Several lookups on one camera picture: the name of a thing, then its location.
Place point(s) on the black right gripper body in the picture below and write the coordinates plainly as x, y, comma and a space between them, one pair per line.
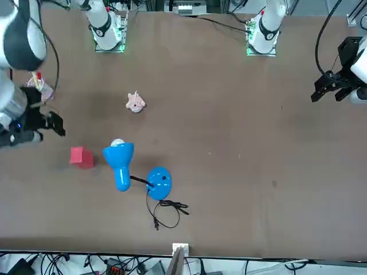
34, 120

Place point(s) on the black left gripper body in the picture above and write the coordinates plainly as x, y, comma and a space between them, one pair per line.
348, 54

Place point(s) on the red block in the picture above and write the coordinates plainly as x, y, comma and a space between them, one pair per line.
81, 157

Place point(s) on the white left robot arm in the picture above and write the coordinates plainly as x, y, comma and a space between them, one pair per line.
266, 25

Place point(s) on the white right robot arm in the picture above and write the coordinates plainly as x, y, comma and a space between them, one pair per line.
7, 88

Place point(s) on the clear plastic cup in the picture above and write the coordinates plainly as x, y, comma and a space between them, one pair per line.
47, 91

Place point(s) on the red capped marker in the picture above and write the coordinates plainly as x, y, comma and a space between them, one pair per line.
39, 75

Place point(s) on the blue desk lamp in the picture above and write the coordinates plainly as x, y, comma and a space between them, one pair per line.
121, 156

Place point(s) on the pink plush toy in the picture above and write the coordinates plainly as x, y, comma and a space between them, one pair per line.
134, 103

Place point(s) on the black power adapter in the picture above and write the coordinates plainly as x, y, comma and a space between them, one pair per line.
20, 267

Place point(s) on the black box with red label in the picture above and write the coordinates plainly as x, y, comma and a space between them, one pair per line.
114, 269

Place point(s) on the grey power adapter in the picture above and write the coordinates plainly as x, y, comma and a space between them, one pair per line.
157, 269

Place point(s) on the aluminium frame rail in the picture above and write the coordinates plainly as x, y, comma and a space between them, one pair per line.
352, 18

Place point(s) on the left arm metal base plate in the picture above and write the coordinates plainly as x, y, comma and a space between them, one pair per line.
248, 37

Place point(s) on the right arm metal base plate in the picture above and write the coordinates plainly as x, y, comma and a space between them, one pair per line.
124, 31

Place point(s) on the grey metal bracket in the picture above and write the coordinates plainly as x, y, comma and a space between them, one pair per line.
186, 10

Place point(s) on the silver camera post with bracket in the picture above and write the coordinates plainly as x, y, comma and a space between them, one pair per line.
176, 260

